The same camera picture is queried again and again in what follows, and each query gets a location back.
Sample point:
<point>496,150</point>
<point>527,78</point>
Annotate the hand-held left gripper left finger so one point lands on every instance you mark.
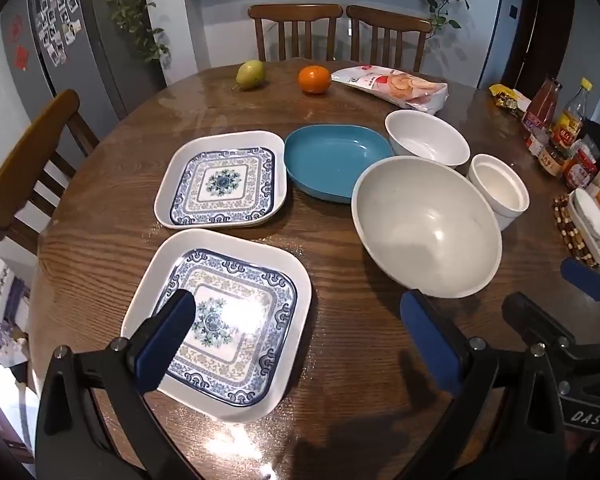
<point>165,345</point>

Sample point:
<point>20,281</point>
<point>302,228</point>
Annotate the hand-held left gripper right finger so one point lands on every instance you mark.
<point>430,345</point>

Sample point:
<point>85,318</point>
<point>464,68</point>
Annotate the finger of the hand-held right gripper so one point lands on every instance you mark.
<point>530,320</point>
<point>582,280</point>

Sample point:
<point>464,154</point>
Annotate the blue patterned square plate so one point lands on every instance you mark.
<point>225,180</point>
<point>260,310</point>

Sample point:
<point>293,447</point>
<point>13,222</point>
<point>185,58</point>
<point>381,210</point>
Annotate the large white bowl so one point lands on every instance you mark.
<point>425,225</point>

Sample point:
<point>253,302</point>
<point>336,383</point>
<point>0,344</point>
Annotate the small straight-sided white bowl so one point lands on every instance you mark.
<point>500,190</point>

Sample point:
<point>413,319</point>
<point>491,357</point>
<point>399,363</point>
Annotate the medium white bowl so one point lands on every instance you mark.
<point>425,135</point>

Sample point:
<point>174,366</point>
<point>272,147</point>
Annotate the blue patterned oval dish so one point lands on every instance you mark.
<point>587,251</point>

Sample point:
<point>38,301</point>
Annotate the small white dish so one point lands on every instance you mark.
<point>590,210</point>

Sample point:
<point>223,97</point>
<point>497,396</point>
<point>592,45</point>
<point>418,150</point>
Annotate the red sauce jar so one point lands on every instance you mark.
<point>580,170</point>

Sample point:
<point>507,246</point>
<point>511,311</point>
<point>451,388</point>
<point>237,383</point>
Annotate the dark-lidded sauce jar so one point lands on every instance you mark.
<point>551,159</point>

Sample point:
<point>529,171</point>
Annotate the small clear jar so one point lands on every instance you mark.
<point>535,143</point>

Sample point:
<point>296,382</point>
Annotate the white crumpled packing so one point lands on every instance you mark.
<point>14,352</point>

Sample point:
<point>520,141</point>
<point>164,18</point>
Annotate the purple patterned box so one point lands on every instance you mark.
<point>10,322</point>

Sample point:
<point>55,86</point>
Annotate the yellow-capped vinegar bottle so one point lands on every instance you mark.
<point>570,120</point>

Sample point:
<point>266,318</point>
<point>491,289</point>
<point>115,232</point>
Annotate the yellow snack packet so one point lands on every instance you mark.
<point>505,97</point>

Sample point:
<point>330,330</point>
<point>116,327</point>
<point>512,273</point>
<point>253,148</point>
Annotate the wooden dining chair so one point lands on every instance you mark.
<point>295,11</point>
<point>25,150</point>
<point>390,20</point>

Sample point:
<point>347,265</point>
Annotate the dark wooden door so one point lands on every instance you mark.
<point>540,35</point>

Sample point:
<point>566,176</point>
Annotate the white pink snack bag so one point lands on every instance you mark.
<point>400,87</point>

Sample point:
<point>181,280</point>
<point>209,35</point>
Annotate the green pear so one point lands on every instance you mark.
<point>250,75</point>

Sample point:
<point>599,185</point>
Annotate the orange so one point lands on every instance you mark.
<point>314,80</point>

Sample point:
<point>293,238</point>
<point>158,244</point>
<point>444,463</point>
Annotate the grey refrigerator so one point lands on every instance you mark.
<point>95,50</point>

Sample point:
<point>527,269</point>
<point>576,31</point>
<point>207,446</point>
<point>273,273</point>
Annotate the hanging green vine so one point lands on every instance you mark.
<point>445,7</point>

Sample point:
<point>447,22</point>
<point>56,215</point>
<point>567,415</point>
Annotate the diamond red fridge sticker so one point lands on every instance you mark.
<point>22,58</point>

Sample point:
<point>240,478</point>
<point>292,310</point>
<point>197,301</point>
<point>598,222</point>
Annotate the trailing green plant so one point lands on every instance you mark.
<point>130,15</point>

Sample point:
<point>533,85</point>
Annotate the cluster of fridge photos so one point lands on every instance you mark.
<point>55,20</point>

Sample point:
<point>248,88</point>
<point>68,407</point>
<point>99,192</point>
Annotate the round red fridge sticker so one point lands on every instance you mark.
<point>17,27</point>

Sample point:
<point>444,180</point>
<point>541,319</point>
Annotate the dark wall switch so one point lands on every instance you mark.
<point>512,10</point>

